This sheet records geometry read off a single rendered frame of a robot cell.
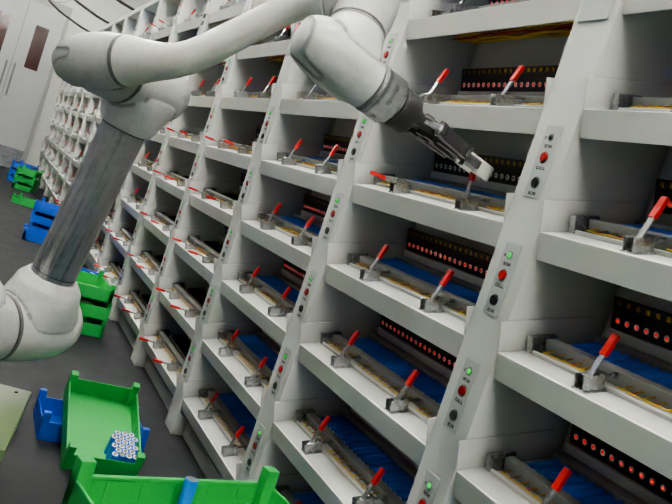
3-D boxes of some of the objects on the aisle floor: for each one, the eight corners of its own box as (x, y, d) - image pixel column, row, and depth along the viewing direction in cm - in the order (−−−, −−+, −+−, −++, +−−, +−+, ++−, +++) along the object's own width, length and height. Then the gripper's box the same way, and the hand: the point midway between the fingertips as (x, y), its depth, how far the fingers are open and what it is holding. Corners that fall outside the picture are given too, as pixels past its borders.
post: (349, 770, 129) (729, -311, 119) (327, 728, 137) (680, -285, 127) (447, 767, 137) (808, -240, 128) (420, 728, 146) (757, -220, 136)
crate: (135, 479, 211) (145, 458, 208) (59, 468, 203) (69, 446, 200) (131, 403, 236) (140, 383, 233) (63, 390, 227) (71, 369, 224)
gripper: (365, 121, 144) (456, 187, 154) (402, 123, 131) (498, 196, 141) (386, 86, 144) (475, 155, 155) (424, 85, 131) (519, 160, 142)
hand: (473, 165), depth 146 cm, fingers closed, pressing on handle
